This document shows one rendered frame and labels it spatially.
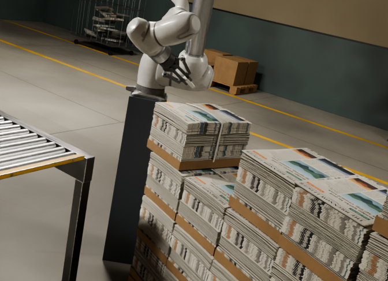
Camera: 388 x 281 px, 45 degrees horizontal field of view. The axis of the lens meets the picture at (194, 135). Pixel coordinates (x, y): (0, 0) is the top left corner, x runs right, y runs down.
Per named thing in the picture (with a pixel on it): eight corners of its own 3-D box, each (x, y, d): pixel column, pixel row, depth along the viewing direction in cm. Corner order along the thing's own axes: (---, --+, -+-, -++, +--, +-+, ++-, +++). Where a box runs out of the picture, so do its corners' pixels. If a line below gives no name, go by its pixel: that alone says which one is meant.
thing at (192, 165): (173, 145, 237) (175, 137, 236) (206, 168, 216) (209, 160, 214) (145, 146, 228) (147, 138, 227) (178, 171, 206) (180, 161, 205)
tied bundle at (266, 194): (294, 197, 205) (309, 148, 199) (348, 232, 183) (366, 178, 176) (227, 206, 183) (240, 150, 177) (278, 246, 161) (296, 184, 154)
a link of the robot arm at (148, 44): (142, 60, 195) (168, 53, 188) (118, 37, 184) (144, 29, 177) (148, 40, 200) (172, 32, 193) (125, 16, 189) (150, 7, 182)
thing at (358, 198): (362, 177, 176) (364, 175, 176) (433, 214, 154) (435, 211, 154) (294, 184, 155) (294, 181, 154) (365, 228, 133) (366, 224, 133)
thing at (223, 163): (207, 144, 250) (209, 136, 249) (242, 165, 229) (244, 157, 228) (183, 145, 241) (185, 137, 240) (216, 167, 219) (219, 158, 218)
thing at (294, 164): (306, 149, 197) (308, 147, 197) (362, 178, 175) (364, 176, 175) (239, 152, 176) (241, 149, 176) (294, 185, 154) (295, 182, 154)
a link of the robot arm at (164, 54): (143, 49, 199) (152, 57, 203) (150, 60, 192) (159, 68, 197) (159, 35, 197) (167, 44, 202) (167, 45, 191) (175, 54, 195)
